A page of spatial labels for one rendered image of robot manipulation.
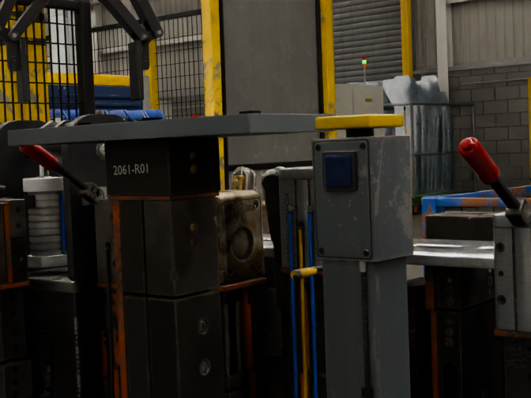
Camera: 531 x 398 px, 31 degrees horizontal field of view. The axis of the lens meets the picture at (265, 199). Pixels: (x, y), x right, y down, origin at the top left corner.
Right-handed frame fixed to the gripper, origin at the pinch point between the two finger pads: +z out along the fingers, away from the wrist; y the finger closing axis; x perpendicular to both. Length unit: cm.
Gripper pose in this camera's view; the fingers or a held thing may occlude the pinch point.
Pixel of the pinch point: (81, 91)
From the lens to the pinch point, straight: 114.6
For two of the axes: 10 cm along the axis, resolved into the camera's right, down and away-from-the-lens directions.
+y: 9.0, -0.6, 4.4
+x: -4.4, -0.3, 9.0
